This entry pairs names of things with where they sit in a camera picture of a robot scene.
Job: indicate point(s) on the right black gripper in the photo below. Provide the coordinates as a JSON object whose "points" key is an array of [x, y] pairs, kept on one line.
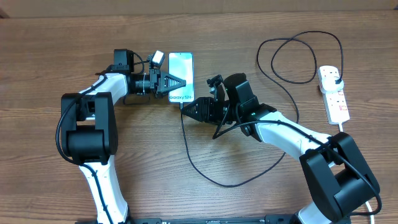
{"points": [[207, 112]]}

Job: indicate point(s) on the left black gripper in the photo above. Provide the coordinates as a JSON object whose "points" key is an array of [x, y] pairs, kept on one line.
{"points": [[158, 79]]}

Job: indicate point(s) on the Samsung Galaxy smartphone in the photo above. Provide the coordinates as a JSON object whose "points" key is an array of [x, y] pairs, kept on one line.
{"points": [[181, 66]]}

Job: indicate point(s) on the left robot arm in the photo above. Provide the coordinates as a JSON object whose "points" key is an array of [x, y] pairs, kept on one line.
{"points": [[87, 134]]}

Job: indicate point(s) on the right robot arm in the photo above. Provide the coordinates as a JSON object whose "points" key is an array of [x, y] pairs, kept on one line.
{"points": [[338, 177]]}

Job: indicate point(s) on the white charger plug adapter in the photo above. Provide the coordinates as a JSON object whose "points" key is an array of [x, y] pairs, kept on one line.
{"points": [[331, 85]]}

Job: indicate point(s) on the white power strip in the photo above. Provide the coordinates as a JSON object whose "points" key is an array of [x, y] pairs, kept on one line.
{"points": [[335, 103]]}

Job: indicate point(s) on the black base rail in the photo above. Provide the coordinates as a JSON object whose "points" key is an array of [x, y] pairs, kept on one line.
{"points": [[268, 219]]}

